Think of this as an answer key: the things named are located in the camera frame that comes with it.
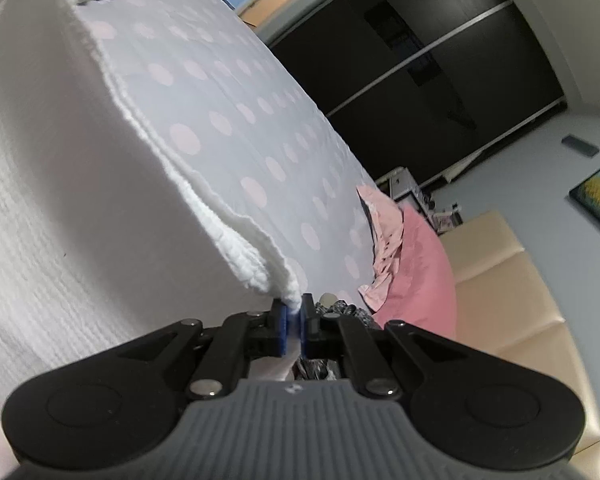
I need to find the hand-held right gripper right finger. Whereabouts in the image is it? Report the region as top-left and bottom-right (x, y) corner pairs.
(301, 293), (469, 401)

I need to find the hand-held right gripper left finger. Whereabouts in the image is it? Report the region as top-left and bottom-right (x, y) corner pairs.
(116, 299), (290, 399)

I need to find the white muslin blanket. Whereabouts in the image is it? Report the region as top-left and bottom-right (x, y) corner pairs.
(0, 0), (304, 413)

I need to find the black and white patterned cloth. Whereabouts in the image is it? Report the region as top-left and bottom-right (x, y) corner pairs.
(292, 297), (382, 382)

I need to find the pink ruffled cloth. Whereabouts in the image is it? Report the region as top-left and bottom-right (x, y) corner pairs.
(355, 183), (406, 311)

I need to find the pink pillow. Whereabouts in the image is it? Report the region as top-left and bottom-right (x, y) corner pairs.
(374, 207), (459, 342)

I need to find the low storage unit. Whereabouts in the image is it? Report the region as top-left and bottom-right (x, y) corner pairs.
(374, 167), (464, 234)

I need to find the beige padded headboard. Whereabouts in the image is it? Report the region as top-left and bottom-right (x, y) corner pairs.
(436, 209), (600, 462)

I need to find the bed with polka dot sheet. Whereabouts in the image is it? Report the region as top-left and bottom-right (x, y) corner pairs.
(74, 0), (382, 311)

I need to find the black sliding wardrobe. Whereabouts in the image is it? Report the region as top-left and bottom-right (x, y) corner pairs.
(266, 0), (567, 192)

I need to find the dark wall panel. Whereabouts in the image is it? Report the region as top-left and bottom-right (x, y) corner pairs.
(561, 133), (600, 157)

